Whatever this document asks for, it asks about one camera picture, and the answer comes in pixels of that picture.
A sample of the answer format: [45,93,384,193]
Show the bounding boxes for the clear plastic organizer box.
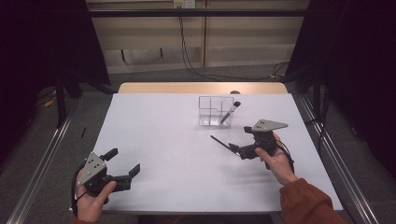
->
[198,95,235,128]

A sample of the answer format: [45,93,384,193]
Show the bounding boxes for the white wall outlet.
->
[173,0,196,9]

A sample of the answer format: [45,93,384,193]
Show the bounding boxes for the person's right hand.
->
[255,133,299,187]

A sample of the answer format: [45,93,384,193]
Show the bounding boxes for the black horizontal bar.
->
[88,8,309,18]

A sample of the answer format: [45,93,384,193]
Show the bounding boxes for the light wooden post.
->
[202,0,209,68]

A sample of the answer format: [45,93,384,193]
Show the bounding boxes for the black curtain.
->
[284,0,396,178]
[0,0,110,162]

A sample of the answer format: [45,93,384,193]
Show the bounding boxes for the black hanging cable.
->
[177,6,290,82]

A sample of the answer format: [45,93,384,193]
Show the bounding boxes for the beige furniture with black legs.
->
[90,15,304,64]

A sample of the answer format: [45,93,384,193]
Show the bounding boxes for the black metal stand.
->
[306,66,332,150]
[55,73,67,128]

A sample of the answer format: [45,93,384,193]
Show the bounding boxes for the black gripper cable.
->
[70,169,88,217]
[274,139,295,175]

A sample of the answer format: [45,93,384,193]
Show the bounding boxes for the thin black makeup brush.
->
[209,134,238,154]

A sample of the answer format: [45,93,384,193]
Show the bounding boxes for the large black makeup brush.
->
[219,101,242,125]

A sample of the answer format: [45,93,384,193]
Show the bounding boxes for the person's left hand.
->
[75,170,119,223]

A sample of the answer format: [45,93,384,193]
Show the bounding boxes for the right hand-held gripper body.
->
[237,119,290,171]

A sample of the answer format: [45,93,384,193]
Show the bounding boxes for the aluminium rail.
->
[6,92,82,224]
[293,92,379,224]

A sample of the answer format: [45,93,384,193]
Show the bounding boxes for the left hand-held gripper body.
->
[76,151,134,205]

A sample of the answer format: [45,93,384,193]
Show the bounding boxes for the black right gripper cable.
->
[274,139,295,175]

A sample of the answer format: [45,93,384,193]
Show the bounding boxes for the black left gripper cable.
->
[70,169,88,217]

